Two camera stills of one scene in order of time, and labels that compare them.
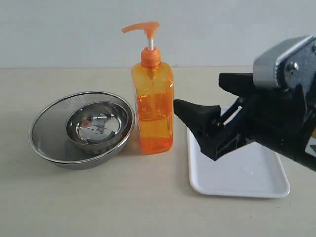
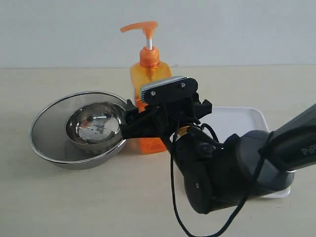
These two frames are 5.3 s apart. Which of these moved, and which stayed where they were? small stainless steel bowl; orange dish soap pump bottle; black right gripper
Moved: black right gripper
Stayed: orange dish soap pump bottle; small stainless steel bowl
